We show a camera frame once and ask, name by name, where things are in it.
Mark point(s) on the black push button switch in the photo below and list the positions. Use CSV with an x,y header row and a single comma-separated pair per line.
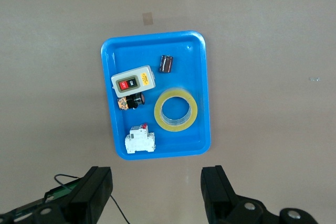
x,y
135,100

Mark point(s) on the yellow clear tape roll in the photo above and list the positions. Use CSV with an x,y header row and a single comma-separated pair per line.
x,y
193,108

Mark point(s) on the blue plastic tray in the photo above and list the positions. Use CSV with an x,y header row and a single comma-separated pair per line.
x,y
183,142

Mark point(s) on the dark brown cylindrical capacitor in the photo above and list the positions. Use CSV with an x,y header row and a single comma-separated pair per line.
x,y
166,64

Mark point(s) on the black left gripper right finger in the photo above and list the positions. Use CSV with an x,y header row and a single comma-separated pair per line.
x,y
223,203

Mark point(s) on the grey on-off switch box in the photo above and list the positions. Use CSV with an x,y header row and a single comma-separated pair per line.
x,y
131,83

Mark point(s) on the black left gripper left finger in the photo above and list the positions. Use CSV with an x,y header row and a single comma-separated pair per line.
x,y
84,203

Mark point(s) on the green circuit board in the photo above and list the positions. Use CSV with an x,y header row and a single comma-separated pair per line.
x,y
63,190

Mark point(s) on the small clear tape scrap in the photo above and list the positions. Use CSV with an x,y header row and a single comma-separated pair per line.
x,y
314,79

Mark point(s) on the white circuit breaker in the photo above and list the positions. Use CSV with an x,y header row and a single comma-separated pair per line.
x,y
139,142

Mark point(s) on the brown tape patch on table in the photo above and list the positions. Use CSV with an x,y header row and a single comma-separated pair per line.
x,y
147,19

